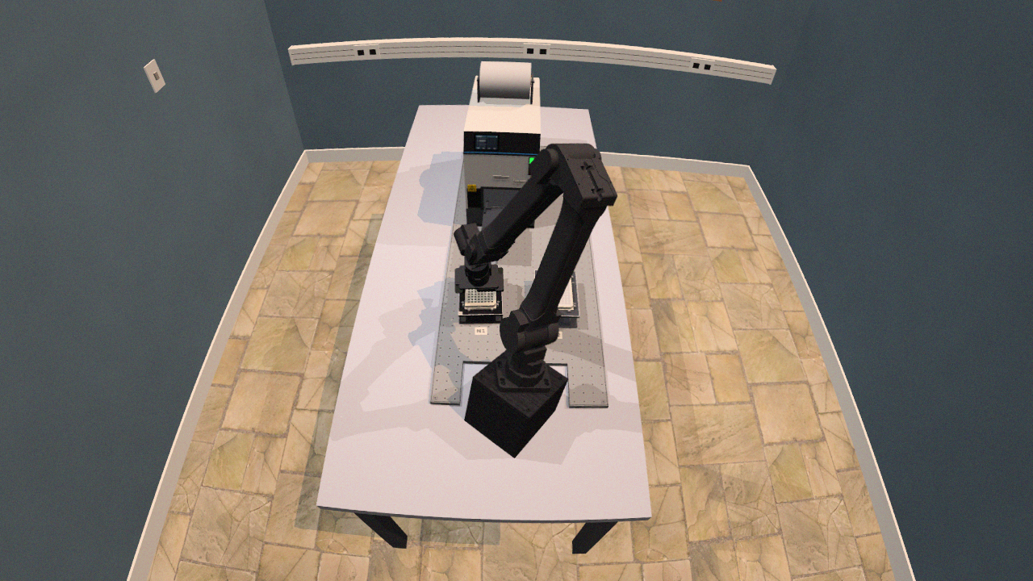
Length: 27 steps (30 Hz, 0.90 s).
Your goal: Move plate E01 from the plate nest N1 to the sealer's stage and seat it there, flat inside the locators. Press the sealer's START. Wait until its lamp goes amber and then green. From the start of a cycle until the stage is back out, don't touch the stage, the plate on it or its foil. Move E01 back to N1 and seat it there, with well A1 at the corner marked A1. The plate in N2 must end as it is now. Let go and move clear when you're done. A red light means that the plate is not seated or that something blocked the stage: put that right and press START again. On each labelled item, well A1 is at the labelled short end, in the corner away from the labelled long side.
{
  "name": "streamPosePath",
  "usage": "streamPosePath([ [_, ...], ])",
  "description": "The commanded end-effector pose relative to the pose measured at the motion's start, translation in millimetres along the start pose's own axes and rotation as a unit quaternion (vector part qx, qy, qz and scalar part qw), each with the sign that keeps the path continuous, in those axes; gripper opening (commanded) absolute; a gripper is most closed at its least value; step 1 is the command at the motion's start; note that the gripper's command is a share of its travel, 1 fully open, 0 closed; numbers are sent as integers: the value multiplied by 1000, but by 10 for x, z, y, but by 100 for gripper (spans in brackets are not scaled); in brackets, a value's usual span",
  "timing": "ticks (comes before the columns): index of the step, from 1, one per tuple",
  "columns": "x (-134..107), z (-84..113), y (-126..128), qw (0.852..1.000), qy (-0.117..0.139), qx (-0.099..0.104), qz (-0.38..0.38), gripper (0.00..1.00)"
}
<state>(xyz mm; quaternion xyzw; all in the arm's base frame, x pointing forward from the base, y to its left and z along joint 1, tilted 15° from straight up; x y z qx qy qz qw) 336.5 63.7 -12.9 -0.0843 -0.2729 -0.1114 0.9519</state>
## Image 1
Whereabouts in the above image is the beige plate with grid of square wells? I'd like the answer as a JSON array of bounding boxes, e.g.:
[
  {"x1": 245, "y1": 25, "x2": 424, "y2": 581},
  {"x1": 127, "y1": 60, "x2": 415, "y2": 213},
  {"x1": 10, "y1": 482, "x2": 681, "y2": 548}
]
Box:
[{"x1": 465, "y1": 289, "x2": 496, "y2": 310}]

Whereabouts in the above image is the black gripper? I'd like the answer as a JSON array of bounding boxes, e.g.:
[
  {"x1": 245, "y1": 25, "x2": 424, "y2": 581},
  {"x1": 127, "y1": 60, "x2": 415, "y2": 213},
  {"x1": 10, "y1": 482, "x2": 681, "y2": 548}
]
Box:
[{"x1": 453, "y1": 264, "x2": 504, "y2": 293}]

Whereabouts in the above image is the cream multi-well plate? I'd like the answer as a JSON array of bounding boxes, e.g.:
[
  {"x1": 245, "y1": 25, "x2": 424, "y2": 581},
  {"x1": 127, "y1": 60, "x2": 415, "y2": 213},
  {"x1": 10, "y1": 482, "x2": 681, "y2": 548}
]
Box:
[{"x1": 558, "y1": 279, "x2": 573, "y2": 311}]

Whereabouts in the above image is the black rectangular frame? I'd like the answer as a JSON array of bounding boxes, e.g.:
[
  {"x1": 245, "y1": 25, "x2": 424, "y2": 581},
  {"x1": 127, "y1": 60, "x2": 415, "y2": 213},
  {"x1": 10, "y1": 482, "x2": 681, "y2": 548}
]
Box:
[{"x1": 458, "y1": 292, "x2": 503, "y2": 324}]

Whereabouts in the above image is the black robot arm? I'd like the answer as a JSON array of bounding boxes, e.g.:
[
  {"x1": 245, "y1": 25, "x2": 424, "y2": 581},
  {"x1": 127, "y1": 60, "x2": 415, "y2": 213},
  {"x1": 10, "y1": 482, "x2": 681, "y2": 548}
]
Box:
[{"x1": 453, "y1": 144, "x2": 617, "y2": 393}]

